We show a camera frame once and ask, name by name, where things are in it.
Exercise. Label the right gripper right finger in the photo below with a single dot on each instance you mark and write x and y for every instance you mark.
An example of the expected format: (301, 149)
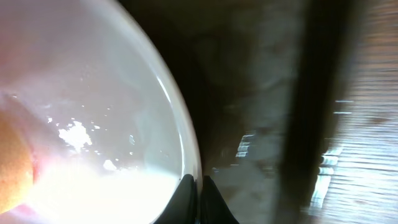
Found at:
(214, 209)

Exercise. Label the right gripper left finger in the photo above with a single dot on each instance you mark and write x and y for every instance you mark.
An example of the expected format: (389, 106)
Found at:
(182, 207)

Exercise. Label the white plate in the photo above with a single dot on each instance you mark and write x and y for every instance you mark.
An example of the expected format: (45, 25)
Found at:
(110, 134)

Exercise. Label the green yellow sponge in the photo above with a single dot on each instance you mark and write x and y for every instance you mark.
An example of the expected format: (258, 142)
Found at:
(17, 170)

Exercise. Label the large brown tray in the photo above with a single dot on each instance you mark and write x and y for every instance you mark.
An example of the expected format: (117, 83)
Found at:
(256, 77)

